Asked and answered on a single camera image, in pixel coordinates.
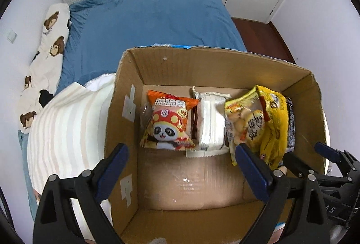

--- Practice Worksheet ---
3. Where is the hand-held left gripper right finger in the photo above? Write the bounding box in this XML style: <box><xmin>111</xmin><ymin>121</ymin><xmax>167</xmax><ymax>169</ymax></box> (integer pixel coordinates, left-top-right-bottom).
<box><xmin>235</xmin><ymin>143</ymin><xmax>328</xmax><ymax>244</ymax></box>

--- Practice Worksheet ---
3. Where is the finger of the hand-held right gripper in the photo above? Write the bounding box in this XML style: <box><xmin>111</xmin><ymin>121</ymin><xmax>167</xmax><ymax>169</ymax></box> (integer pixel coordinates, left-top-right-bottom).
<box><xmin>283</xmin><ymin>152</ymin><xmax>352</xmax><ymax>185</ymax></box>
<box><xmin>315</xmin><ymin>142</ymin><xmax>360</xmax><ymax>180</ymax></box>

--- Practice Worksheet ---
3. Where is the black snack packet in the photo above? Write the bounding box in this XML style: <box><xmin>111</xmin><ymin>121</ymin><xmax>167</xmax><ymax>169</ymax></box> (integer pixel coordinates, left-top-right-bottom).
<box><xmin>285</xmin><ymin>96</ymin><xmax>296</xmax><ymax>153</ymax></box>

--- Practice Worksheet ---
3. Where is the striped blanket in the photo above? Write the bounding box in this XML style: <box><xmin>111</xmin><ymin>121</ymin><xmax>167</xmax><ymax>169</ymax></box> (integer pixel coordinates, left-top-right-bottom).
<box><xmin>27</xmin><ymin>72</ymin><xmax>117</xmax><ymax>233</ymax></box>

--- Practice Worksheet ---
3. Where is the clear yellow biscuit packet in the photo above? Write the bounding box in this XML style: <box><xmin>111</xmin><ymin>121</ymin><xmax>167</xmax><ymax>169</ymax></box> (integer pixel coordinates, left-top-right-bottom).
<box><xmin>224</xmin><ymin>89</ymin><xmax>270</xmax><ymax>167</ymax></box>

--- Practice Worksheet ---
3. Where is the orange panda snack packet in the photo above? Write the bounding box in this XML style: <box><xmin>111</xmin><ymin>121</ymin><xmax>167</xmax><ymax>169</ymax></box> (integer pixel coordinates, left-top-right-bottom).
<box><xmin>139</xmin><ymin>90</ymin><xmax>201</xmax><ymax>151</ymax></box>

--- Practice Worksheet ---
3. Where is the bear print pillow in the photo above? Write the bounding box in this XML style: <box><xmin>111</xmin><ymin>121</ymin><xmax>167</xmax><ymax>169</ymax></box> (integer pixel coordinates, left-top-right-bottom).
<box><xmin>18</xmin><ymin>3</ymin><xmax>71</xmax><ymax>135</ymax></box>

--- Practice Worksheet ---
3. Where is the white snack packet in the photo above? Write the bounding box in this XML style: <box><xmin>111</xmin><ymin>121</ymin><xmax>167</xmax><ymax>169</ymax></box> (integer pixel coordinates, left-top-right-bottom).
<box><xmin>186</xmin><ymin>86</ymin><xmax>232</xmax><ymax>158</ymax></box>

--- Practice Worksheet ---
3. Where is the yellow dark-label snack packet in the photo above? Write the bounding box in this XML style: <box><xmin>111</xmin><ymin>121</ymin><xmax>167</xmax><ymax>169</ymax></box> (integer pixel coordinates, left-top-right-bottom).
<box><xmin>254</xmin><ymin>85</ymin><xmax>289</xmax><ymax>168</ymax></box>

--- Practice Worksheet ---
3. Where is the cardboard box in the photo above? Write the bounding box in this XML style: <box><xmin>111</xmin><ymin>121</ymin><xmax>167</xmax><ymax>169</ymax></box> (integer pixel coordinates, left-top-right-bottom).
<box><xmin>105</xmin><ymin>45</ymin><xmax>328</xmax><ymax>239</ymax></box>

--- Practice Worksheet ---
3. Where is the blue bed sheet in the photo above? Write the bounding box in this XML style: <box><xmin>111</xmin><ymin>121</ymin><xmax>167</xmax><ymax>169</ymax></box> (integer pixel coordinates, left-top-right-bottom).
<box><xmin>55</xmin><ymin>0</ymin><xmax>248</xmax><ymax>93</ymax></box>

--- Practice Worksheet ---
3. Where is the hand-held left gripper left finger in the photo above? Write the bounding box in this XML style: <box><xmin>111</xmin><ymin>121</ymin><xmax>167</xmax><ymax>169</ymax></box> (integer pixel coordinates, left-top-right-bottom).
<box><xmin>33</xmin><ymin>143</ymin><xmax>130</xmax><ymax>244</ymax></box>

